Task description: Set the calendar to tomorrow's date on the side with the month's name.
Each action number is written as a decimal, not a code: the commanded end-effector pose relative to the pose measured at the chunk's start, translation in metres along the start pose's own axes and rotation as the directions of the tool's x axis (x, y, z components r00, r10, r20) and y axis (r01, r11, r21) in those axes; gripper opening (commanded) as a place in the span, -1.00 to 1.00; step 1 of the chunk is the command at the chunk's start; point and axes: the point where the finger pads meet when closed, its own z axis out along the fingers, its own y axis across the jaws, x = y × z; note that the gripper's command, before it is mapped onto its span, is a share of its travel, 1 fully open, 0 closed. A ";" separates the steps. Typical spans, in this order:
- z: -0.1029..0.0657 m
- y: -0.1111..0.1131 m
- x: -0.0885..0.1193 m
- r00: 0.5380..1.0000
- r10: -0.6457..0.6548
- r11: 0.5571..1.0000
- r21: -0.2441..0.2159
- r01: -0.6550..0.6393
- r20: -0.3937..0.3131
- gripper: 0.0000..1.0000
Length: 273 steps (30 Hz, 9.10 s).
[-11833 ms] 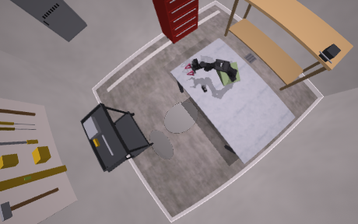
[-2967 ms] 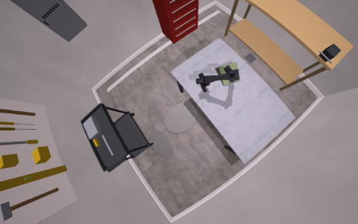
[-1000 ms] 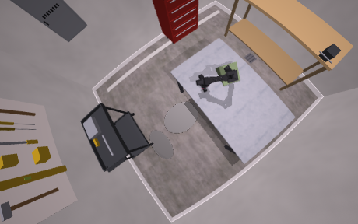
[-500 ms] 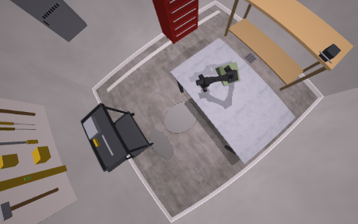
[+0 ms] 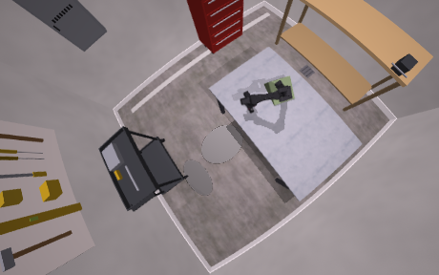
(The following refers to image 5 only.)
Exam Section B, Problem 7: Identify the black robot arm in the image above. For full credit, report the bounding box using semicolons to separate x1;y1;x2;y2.
240;80;292;106

